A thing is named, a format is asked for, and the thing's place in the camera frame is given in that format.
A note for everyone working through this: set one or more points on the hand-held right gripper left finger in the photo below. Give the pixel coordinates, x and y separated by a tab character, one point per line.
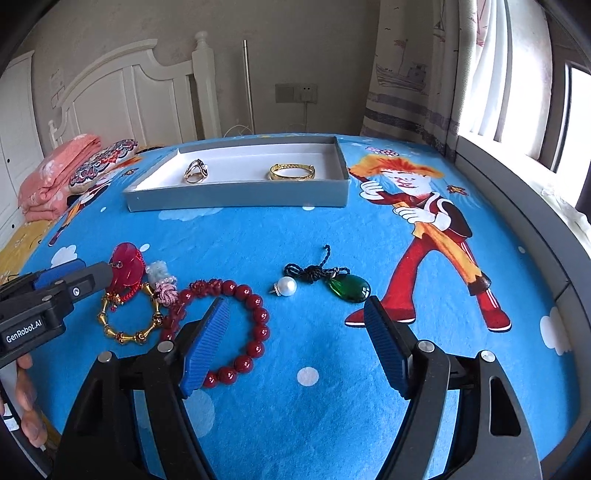
205	350

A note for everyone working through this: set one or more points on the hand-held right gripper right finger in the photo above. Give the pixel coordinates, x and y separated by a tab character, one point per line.
385	350

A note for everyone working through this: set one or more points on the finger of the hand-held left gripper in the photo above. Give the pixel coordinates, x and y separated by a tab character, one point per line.
60	273
87	281

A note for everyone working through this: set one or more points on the red disc pendant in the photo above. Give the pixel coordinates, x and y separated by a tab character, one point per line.
127	267

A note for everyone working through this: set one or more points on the pale charm with pink knot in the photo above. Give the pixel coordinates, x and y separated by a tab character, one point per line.
166	288

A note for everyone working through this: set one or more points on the grey jewelry box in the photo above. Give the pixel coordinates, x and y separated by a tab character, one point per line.
231	198

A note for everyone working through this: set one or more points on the person's left hand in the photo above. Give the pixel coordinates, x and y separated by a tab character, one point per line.
27	401

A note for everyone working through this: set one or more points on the pink folded blanket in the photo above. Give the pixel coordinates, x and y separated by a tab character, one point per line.
51	180

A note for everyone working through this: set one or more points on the patterned round pillow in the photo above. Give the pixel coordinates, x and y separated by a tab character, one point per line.
99	164

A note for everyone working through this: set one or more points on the blue cartoon printed bedsheet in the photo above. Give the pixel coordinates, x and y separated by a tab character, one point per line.
277	235

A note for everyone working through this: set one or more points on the white wardrobe door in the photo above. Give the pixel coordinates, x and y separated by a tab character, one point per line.
14	138

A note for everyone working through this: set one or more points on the gold bangle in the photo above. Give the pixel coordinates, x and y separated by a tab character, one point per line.
277	175

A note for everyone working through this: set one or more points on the white wooden headboard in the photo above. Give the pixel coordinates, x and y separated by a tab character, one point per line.
120	92

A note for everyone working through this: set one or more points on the white cloth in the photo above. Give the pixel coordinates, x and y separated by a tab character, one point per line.
563	203

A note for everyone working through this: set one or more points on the metal pole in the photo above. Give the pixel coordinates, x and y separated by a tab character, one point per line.
248	87

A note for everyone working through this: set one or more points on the ship printed curtain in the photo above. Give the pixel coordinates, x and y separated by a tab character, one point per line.
406	69

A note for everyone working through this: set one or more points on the window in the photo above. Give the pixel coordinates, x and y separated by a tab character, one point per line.
581	115

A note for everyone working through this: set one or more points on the grey wall socket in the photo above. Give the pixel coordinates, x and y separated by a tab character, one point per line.
295	92

